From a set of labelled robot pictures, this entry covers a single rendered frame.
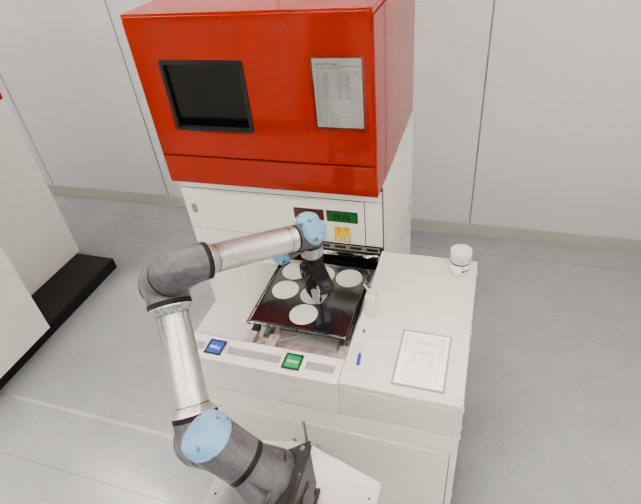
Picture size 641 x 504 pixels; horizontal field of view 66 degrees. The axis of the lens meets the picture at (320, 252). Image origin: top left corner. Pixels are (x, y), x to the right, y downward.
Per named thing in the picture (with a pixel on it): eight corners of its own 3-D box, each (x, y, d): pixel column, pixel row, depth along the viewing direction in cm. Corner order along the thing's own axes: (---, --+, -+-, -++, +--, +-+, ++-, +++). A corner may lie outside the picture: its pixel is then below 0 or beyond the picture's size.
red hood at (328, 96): (248, 105, 245) (223, -31, 209) (412, 110, 222) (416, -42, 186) (170, 181, 190) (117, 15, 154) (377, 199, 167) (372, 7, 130)
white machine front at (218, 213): (203, 251, 221) (180, 172, 196) (384, 275, 197) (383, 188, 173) (200, 256, 218) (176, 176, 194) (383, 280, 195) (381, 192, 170)
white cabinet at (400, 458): (270, 380, 263) (241, 261, 213) (458, 418, 235) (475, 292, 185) (216, 497, 216) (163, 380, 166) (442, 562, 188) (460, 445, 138)
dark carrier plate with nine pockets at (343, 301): (285, 259, 199) (285, 258, 198) (369, 270, 189) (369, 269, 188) (251, 320, 173) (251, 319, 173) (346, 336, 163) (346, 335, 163)
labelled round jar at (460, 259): (450, 263, 177) (451, 242, 171) (470, 266, 175) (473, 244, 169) (447, 276, 171) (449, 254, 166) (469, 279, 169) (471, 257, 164)
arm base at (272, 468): (273, 517, 107) (238, 493, 104) (244, 511, 119) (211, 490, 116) (304, 451, 116) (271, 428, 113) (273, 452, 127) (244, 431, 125)
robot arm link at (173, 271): (151, 244, 113) (321, 206, 140) (141, 256, 122) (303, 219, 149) (167, 292, 111) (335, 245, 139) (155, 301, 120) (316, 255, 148)
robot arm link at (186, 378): (193, 479, 114) (142, 253, 122) (175, 473, 126) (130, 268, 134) (240, 460, 120) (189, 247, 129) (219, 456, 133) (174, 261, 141)
